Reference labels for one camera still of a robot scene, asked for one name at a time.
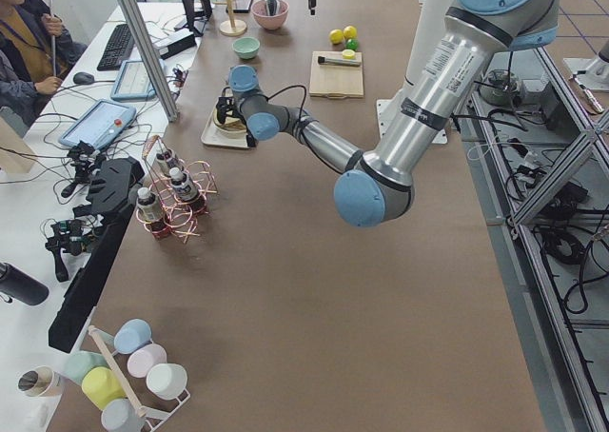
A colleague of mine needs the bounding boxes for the white plate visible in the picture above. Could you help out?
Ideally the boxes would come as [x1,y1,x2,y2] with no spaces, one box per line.
[212,112,246,139]

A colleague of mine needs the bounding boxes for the bread slice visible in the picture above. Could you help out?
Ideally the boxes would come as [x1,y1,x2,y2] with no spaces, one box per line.
[218,117,246,132]

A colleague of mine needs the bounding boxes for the cream serving tray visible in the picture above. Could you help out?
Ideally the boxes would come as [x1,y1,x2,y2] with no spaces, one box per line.
[201,109,258,149]

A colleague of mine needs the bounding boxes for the steel ice scoop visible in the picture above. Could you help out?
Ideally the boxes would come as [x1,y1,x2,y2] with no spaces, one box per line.
[265,0,280,16]

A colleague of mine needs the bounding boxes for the upper yellow lemon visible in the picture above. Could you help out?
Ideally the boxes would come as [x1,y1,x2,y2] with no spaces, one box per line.
[328,29,344,45]

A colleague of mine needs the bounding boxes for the yellow lemon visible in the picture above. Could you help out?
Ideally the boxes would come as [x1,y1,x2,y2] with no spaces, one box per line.
[328,29,344,45]
[343,25,358,41]

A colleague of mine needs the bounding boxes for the pink bowl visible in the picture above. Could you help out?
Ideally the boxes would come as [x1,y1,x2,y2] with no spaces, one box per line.
[251,0,289,30]

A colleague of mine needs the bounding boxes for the lower yellow lemon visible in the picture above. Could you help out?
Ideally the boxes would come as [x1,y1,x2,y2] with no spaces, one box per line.
[343,25,358,41]

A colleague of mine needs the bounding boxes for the green bowl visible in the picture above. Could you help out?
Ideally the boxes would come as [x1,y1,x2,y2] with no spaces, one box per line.
[232,37,261,60]

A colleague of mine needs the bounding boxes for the green lime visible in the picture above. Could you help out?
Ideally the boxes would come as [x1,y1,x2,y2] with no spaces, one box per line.
[345,38,360,51]

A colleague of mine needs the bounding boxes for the half lemon slice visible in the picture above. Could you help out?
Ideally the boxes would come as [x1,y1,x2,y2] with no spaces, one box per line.
[342,49,356,60]

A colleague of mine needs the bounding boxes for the wooden mug tree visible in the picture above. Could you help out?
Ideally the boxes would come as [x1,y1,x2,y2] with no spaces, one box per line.
[216,0,247,37]

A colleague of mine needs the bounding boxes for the upper bottle in rack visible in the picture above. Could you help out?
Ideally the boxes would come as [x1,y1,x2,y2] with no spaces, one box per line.
[155,149,180,177]

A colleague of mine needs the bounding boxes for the lower left bottle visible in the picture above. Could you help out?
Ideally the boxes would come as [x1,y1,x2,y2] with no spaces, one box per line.
[169,167,199,203]

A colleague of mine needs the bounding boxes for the wooden cutting board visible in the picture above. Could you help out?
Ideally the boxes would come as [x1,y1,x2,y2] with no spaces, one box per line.
[308,51,364,98]

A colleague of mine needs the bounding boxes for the blue tablet upper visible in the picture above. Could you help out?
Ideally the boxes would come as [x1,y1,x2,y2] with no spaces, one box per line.
[110,60,156,102]

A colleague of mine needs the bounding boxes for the black keyboard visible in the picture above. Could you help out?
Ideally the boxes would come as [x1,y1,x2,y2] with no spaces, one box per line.
[97,24,134,71]

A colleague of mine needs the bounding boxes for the blue teach pendant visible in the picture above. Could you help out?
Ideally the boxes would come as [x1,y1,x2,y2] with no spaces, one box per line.
[58,99,136,149]

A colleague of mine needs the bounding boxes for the lower right bottle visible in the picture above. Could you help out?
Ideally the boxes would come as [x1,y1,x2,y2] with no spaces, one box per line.
[136,187,163,223]

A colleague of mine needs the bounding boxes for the black bar device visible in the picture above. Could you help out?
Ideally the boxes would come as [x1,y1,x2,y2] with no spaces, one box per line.
[48,156,144,353]

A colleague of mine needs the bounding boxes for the computer mouse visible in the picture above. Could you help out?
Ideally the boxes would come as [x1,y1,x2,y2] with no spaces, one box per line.
[72,71,95,86]

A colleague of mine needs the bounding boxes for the person at desk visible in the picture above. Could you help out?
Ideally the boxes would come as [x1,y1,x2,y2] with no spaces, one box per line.
[1,0,87,127]

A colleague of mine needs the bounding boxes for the blue cup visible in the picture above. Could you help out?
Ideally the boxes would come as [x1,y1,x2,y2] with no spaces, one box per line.
[113,319,152,355]

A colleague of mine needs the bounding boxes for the pink cup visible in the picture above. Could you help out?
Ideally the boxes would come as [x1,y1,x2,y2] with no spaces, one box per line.
[127,343,167,379]

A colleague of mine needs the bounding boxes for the black water bottle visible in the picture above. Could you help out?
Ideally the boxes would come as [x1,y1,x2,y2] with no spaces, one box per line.
[1,263,49,305]

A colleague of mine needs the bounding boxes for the white cup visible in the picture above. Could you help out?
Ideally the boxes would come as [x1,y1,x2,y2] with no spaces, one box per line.
[146,363,187,400]

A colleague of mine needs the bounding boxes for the green cup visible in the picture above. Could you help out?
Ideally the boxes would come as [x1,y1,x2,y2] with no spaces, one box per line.
[62,350,108,385]

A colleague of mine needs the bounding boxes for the yellow cup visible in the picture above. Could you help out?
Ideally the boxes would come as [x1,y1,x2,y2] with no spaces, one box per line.
[81,366,127,410]

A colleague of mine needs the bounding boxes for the grey cup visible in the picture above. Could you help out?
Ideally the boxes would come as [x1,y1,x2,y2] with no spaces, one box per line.
[101,399,145,432]

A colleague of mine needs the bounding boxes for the paper cup with steel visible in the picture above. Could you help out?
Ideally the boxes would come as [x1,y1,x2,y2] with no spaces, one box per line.
[17,365,64,397]

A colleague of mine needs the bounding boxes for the aluminium frame post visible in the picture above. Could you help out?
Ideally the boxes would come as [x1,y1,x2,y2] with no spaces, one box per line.
[117,0,179,122]

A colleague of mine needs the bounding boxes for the copper wire bottle rack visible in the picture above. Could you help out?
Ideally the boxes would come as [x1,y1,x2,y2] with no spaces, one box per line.
[135,135,218,241]

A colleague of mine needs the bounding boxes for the white wire cup rack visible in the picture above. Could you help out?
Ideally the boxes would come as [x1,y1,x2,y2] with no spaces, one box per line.
[87,324,191,432]

